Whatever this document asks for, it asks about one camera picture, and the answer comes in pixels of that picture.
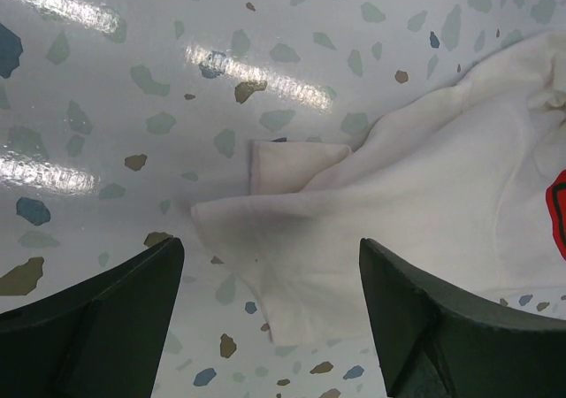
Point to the white t shirt red print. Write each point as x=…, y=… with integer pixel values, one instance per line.
x=465, y=183

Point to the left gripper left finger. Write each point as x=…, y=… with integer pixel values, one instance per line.
x=103, y=337

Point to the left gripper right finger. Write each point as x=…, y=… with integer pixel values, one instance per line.
x=434, y=339

